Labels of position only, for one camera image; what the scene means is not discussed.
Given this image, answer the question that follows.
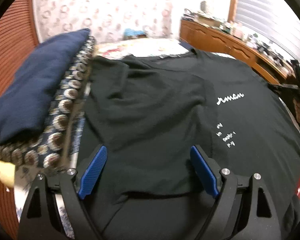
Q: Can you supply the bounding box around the black Superman t-shirt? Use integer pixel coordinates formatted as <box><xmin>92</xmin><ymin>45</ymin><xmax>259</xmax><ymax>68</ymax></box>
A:
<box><xmin>78</xmin><ymin>50</ymin><xmax>300</xmax><ymax>239</ymax></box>

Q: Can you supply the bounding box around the folded circle patterned garment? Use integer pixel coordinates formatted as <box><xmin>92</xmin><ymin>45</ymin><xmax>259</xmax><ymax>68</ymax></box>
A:
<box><xmin>0</xmin><ymin>34</ymin><xmax>95</xmax><ymax>169</ymax></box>

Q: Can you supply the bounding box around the yellow pillow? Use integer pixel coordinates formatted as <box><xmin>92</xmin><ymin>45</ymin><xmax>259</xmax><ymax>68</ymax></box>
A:
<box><xmin>0</xmin><ymin>161</ymin><xmax>15</xmax><ymax>188</ymax></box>

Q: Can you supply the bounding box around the grey window roller blind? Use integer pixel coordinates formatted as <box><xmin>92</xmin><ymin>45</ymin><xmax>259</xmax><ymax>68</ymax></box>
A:
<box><xmin>235</xmin><ymin>0</ymin><xmax>300</xmax><ymax>62</ymax></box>

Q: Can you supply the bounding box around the folded navy blue garment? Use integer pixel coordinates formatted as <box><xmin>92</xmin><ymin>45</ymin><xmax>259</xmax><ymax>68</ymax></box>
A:
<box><xmin>0</xmin><ymin>29</ymin><xmax>90</xmax><ymax>146</ymax></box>

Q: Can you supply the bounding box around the wooden sideboard cabinet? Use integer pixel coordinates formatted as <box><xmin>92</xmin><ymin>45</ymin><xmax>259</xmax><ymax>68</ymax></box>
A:
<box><xmin>179</xmin><ymin>20</ymin><xmax>288</xmax><ymax>84</ymax></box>

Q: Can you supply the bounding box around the floral bed cover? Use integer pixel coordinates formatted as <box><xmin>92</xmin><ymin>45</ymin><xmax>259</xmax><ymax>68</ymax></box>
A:
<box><xmin>15</xmin><ymin>38</ymin><xmax>191</xmax><ymax>239</ymax></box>

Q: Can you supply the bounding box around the blue item at bed head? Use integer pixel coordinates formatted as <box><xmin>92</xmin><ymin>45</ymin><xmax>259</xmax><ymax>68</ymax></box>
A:
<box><xmin>123</xmin><ymin>29</ymin><xmax>147</xmax><ymax>40</ymax></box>

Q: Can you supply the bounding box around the circle patterned sheer curtain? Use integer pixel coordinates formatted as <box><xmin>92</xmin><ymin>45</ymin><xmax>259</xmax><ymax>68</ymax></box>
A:
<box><xmin>32</xmin><ymin>0</ymin><xmax>180</xmax><ymax>43</ymax></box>

